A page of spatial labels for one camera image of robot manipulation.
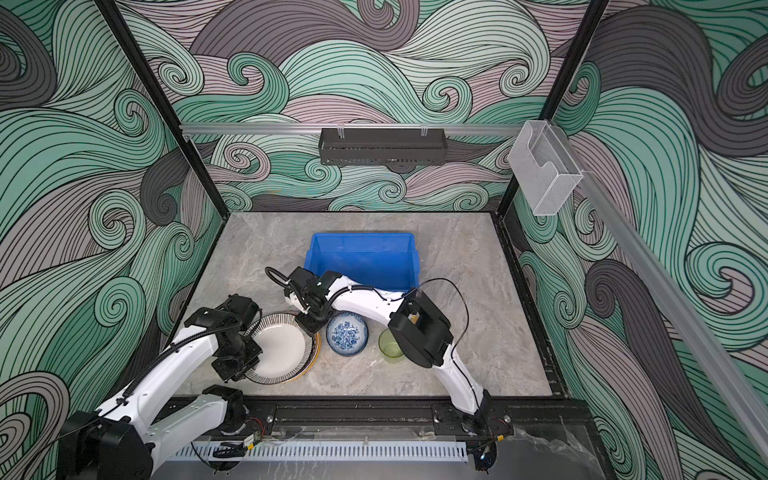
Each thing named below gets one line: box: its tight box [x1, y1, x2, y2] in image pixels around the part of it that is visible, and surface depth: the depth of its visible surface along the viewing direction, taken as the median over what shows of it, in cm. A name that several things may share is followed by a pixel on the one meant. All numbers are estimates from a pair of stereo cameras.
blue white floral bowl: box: [326, 311, 369, 357], surface depth 84 cm
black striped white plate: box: [243, 312, 315, 385], surface depth 82 cm
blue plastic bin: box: [304, 233, 420, 292], surface depth 108 cm
